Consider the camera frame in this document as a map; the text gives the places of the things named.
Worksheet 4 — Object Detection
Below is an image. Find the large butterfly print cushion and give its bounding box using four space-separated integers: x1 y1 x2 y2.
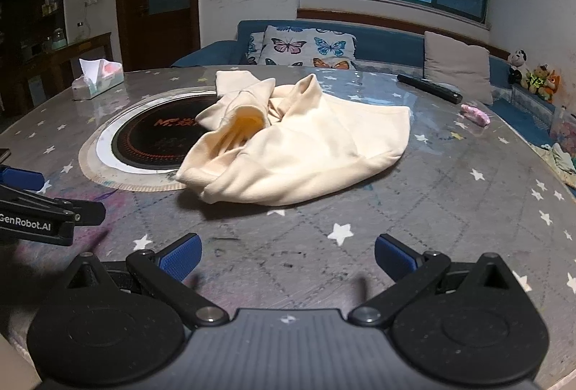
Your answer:
258 25 357 71

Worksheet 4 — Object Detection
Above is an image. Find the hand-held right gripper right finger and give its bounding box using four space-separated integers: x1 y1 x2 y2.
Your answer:
348 232 523 326

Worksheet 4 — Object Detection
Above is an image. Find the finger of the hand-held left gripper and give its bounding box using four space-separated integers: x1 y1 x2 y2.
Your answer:
0 185 107 223
0 164 46 193

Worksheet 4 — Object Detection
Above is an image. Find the small pink toy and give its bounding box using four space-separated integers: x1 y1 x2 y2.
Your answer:
459 103 491 128

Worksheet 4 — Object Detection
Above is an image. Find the cream sweatshirt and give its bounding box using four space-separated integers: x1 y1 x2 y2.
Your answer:
175 70 411 207

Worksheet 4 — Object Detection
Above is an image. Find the orange fox plush toy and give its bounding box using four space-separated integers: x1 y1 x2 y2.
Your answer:
540 70 562 104

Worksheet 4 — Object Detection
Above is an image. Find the blue sofa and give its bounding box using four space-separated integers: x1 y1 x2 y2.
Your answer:
171 19 576 148

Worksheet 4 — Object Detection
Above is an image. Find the round black induction cooktop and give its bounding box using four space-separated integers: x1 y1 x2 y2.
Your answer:
96 91 221 177

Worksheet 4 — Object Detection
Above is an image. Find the panda plush toy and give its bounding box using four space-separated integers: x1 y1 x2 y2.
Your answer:
507 49 528 86

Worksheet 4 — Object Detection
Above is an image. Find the dark wooden cabinet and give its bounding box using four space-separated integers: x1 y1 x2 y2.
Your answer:
0 0 113 117

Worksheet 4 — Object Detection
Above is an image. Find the white tissue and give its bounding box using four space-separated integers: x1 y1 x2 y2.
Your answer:
79 58 109 85

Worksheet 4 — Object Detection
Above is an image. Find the brown and green plush toy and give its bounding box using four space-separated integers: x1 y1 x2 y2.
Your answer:
521 64 551 96

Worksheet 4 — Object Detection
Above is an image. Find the plain beige cushion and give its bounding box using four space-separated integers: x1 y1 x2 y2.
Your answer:
423 31 495 105

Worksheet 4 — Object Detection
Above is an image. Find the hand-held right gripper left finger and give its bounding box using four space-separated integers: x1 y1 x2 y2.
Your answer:
55 232 230 326

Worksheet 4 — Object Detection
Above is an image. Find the round lazy susan plate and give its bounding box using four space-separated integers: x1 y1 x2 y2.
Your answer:
78 86 221 194

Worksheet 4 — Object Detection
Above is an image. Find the small butterfly print cushion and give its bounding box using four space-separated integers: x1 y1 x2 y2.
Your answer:
246 32 267 66

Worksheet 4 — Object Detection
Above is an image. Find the black remote control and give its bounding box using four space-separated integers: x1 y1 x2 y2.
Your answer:
396 73 464 105

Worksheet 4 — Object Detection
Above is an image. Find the pale green tissue box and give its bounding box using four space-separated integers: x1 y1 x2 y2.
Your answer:
72 60 125 102

